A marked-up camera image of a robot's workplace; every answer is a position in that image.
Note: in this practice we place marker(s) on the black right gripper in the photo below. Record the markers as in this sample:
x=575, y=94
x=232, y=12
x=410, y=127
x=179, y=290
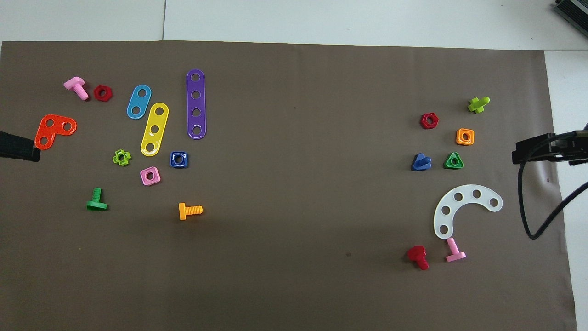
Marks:
x=574, y=147

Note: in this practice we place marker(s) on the blue triangle-head screw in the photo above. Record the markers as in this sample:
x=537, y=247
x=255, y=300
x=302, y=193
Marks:
x=420, y=163

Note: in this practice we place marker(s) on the blue square nut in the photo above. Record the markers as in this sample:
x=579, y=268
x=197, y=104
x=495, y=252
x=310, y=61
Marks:
x=173, y=164

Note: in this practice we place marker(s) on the lime green cross-head screw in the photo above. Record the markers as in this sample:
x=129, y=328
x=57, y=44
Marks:
x=477, y=105

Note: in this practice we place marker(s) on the orange square nut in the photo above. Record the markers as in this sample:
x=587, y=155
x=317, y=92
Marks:
x=459, y=141

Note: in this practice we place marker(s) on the pink plastic screw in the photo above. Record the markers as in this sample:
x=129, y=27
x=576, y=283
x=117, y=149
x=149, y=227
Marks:
x=76, y=84
x=455, y=250

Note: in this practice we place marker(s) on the green triangular nut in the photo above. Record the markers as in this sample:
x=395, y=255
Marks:
x=448, y=165

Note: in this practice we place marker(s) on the green plastic screw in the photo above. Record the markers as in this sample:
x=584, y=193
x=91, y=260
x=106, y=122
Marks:
x=96, y=195

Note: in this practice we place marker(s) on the red hexagonal nut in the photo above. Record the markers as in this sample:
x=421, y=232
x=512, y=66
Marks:
x=434, y=125
x=96, y=93

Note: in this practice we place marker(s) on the lime green cross nut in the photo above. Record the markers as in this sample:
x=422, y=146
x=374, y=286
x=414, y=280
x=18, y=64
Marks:
x=115, y=158

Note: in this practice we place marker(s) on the pink square nut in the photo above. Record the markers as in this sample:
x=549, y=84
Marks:
x=156, y=180

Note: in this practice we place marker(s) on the red plastic screw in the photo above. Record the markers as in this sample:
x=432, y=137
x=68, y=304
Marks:
x=417, y=253

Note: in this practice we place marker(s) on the orange plastic screw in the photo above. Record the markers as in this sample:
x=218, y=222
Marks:
x=190, y=210

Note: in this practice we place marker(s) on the orange three-hole corner plate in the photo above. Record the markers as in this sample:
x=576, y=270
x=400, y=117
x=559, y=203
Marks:
x=58, y=124

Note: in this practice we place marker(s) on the white curved five-hole strip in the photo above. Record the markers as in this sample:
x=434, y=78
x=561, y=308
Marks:
x=467, y=195

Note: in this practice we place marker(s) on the light blue two-hole strip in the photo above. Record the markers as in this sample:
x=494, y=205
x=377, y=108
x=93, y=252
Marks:
x=138, y=101

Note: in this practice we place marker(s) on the yellow three-hole strip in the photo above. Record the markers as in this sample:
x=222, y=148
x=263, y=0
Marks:
x=157, y=120

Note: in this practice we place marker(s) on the black ribbed device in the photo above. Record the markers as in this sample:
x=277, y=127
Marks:
x=574, y=9

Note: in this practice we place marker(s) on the purple four-hole strip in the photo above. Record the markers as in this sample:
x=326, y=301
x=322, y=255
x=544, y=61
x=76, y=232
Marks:
x=196, y=103

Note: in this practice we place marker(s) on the brown table mat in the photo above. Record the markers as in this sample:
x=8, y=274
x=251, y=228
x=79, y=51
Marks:
x=294, y=230

